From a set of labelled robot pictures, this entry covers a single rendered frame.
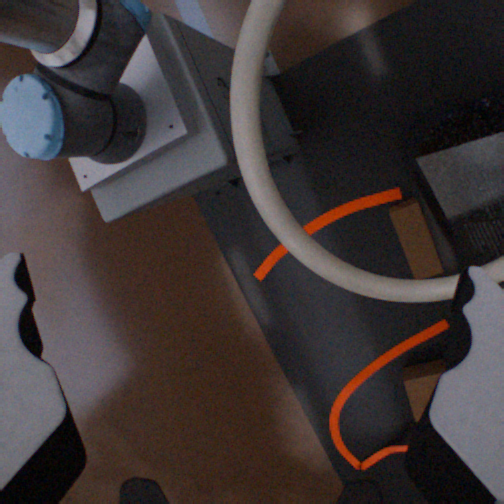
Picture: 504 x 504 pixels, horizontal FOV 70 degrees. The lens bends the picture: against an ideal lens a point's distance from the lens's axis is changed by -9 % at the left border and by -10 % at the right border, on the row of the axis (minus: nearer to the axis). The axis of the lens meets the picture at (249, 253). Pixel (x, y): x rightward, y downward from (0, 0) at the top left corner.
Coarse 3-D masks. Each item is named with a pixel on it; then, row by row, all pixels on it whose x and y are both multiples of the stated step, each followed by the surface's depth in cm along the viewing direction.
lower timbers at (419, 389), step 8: (440, 360) 168; (408, 368) 174; (416, 368) 171; (424, 368) 168; (432, 368) 165; (440, 368) 163; (408, 376) 168; (416, 376) 165; (424, 376) 163; (432, 376) 161; (408, 384) 166; (416, 384) 165; (424, 384) 163; (432, 384) 162; (408, 392) 167; (416, 392) 166; (424, 392) 164; (416, 400) 167; (424, 400) 165; (416, 408) 168; (424, 408) 166; (416, 416) 169
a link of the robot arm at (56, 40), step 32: (0, 0) 39; (32, 0) 43; (64, 0) 48; (96, 0) 52; (128, 0) 56; (0, 32) 43; (32, 32) 47; (64, 32) 51; (96, 32) 54; (128, 32) 60; (64, 64) 56; (96, 64) 60
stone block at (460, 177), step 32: (480, 96) 81; (416, 128) 122; (448, 128) 88; (480, 128) 79; (416, 160) 97; (448, 160) 88; (480, 160) 80; (448, 192) 92; (480, 192) 84; (448, 224) 104; (480, 224) 88; (480, 256) 93
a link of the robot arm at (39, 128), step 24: (48, 72) 60; (24, 96) 60; (48, 96) 59; (72, 96) 62; (96, 96) 65; (0, 120) 64; (24, 120) 62; (48, 120) 60; (72, 120) 64; (96, 120) 69; (24, 144) 63; (48, 144) 62; (72, 144) 68; (96, 144) 74
